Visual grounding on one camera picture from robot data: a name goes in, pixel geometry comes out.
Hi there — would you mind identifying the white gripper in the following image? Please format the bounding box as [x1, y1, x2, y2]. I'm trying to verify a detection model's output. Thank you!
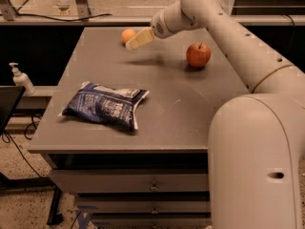
[126, 2, 197, 51]

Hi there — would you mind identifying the orange fruit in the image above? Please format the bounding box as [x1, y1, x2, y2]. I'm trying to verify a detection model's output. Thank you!
[121, 29, 136, 44]

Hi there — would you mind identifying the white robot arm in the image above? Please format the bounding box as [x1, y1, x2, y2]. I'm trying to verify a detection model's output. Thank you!
[126, 0, 305, 229]

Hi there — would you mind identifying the red apple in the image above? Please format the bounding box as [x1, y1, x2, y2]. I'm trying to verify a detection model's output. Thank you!
[186, 43, 211, 69]

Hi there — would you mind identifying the blue chip bag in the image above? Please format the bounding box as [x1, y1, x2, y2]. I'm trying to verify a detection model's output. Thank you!
[61, 81, 150, 130]

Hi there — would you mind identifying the white pump bottle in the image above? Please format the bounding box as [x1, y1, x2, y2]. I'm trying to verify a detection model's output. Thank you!
[10, 62, 35, 95]

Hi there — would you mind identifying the grey drawer cabinet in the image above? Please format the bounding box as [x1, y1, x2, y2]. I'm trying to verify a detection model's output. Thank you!
[30, 28, 246, 229]

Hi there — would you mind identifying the black side table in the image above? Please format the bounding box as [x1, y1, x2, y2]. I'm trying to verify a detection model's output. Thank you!
[0, 86, 63, 225]

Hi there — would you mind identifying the black cable on rail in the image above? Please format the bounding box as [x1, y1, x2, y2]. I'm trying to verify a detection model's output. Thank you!
[0, 0, 112, 23]

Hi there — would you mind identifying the grey metal rail frame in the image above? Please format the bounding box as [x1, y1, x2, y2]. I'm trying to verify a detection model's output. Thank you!
[1, 0, 305, 26]

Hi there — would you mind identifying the black floor cable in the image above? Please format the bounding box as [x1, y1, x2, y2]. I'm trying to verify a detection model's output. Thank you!
[1, 113, 49, 180]

